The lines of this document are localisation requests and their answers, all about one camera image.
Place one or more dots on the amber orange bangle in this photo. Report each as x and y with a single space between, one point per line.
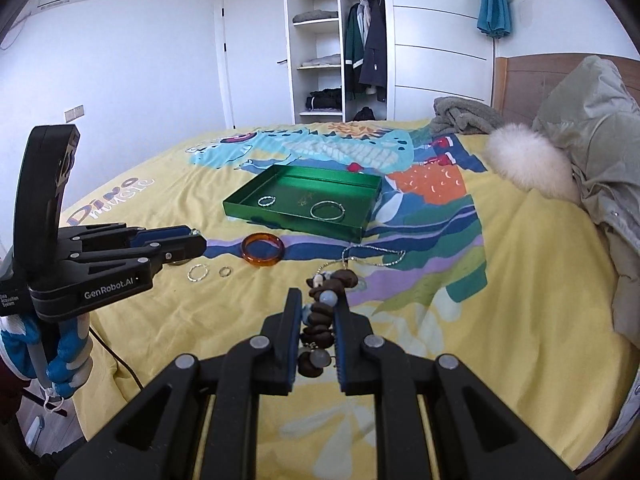
262 249

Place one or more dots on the wall light switch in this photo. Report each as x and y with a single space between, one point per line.
74 113

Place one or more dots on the dark hanging coat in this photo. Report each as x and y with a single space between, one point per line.
372 22

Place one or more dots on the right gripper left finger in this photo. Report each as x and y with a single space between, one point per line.
262 365

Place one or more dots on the black folded clothes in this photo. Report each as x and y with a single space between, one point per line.
326 99

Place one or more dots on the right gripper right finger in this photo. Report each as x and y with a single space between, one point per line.
370 365

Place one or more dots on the white door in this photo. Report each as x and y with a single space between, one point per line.
252 57

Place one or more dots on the white fluffy pillow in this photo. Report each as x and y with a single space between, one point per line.
530 161

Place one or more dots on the wooden headboard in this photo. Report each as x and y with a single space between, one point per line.
539 86

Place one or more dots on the rose gold thin bangle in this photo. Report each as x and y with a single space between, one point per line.
327 211

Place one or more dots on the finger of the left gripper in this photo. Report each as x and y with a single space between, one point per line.
176 249
144 236

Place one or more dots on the grey crumpled towel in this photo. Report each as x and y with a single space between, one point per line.
463 116

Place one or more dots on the yellow dinosaur bedspread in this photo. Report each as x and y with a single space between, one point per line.
455 260

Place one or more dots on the black bag wardrobe bottom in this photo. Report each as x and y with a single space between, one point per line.
364 115

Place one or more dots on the grey folded clothes upper shelf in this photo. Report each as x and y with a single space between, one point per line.
314 15

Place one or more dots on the white wardrobe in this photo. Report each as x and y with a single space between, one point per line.
432 48

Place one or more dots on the silver twisted hoop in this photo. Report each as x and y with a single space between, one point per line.
267 201
198 272

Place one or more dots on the green metallic tray box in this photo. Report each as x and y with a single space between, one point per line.
297 188

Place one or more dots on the teal hanging cloth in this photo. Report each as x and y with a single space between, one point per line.
494 19

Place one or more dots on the olive green jacket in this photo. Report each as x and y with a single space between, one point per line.
594 119

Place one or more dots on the green white hanging jacket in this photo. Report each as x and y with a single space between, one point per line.
353 54

